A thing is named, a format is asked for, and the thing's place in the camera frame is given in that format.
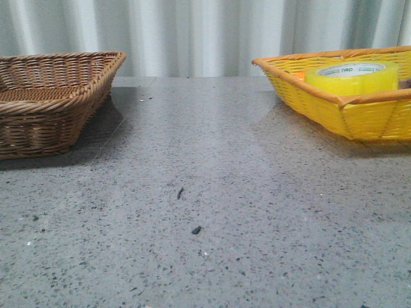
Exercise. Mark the brown object in basket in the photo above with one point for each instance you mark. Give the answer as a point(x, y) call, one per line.
point(404, 84)

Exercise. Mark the brown wicker basket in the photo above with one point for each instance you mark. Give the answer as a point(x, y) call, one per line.
point(46, 100)

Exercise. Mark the yellow packing tape roll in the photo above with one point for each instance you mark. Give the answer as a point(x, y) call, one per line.
point(353, 78)

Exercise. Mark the white pleated curtain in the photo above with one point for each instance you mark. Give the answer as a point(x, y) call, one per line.
point(200, 38)

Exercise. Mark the yellow wicker basket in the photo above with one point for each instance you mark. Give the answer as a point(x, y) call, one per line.
point(383, 115)

